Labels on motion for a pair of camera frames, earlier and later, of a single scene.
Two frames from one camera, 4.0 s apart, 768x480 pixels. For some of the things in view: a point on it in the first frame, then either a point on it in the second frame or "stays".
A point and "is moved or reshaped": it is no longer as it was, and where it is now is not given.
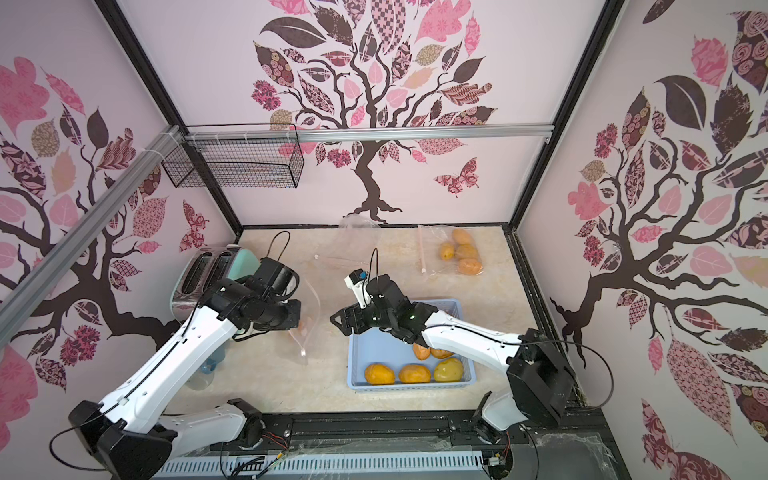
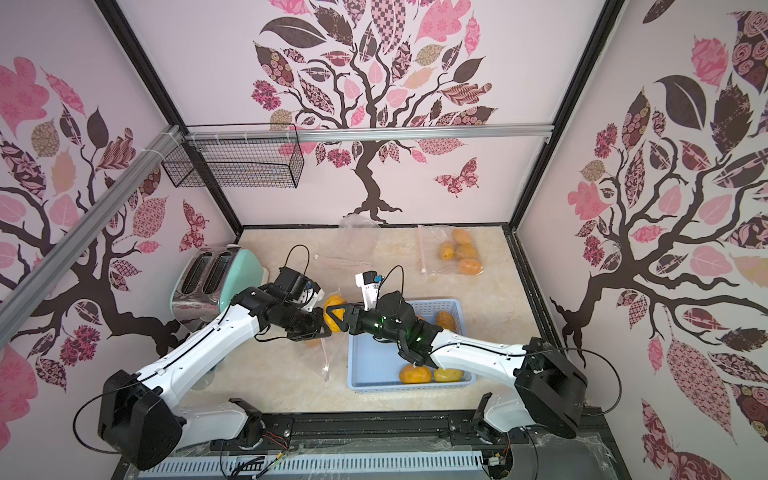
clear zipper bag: (446, 251) stays
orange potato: (461, 236) stays
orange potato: (467, 251) stays
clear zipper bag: (310, 309) is moved or reshaped
